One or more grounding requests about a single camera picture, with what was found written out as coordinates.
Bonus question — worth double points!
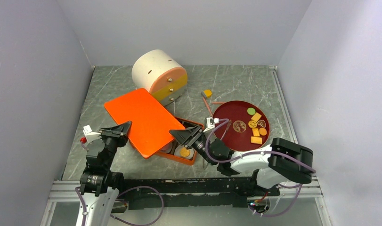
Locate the yellow grey eraser block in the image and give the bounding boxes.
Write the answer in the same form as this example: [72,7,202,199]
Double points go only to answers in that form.
[201,89,212,99]

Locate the pink chopstick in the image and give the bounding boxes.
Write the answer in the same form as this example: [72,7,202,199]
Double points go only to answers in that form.
[211,101,226,105]
[202,97,213,117]

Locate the white round drawer cabinet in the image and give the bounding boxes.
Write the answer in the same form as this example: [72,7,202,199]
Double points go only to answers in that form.
[131,49,188,106]

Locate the silver metal tongs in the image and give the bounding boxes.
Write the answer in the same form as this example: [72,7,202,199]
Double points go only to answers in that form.
[203,119,232,144]

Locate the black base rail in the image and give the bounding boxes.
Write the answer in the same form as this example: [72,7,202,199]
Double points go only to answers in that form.
[118,177,280,210]

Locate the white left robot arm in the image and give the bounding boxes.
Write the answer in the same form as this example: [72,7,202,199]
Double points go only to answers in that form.
[75,121,132,226]

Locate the orange rectangular cookie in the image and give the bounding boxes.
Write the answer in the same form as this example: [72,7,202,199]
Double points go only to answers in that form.
[250,137,263,145]

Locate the yellow square cookie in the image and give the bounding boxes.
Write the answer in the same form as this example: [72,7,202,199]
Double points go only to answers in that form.
[251,113,262,122]

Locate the orange round cookie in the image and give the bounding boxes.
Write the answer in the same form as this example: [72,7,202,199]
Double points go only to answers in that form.
[259,128,268,136]
[179,147,191,159]

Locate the orange tin lid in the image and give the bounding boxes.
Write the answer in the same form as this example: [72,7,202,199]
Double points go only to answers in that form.
[104,88,185,159]

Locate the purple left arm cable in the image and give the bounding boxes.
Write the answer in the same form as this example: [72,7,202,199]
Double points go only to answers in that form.
[74,143,164,226]

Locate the orange cookie tin box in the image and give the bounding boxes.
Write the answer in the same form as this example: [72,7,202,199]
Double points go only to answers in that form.
[130,116,204,166]

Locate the gold coin emblem cookie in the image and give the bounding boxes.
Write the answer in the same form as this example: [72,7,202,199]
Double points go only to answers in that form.
[232,120,247,133]

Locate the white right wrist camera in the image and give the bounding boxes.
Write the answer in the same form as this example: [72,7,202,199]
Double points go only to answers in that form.
[204,117,219,129]

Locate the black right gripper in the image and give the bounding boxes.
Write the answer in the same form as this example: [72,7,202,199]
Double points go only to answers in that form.
[169,125,215,165]

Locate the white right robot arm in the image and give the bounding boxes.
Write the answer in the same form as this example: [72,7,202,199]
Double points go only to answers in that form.
[169,126,316,195]

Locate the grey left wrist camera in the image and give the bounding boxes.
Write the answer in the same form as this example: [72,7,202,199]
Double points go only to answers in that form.
[80,125,101,144]

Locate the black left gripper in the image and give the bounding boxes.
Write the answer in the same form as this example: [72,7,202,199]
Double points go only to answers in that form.
[98,121,131,168]

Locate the chocolate heart cookie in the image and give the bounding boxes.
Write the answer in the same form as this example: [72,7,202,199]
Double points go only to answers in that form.
[257,120,267,128]

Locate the orange square cookie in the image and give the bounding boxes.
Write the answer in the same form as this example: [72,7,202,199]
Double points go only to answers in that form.
[252,128,260,137]

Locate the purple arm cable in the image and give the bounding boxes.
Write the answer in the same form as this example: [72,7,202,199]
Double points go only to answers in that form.
[74,143,164,226]
[204,118,317,218]

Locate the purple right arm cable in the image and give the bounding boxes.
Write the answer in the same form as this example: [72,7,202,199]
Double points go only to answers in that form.
[204,118,317,218]

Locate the red round plate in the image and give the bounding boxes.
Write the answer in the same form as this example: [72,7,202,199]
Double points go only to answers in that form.
[213,100,270,152]

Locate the white paper cup front right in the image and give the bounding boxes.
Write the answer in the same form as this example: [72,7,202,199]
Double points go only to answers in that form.
[174,146,195,160]

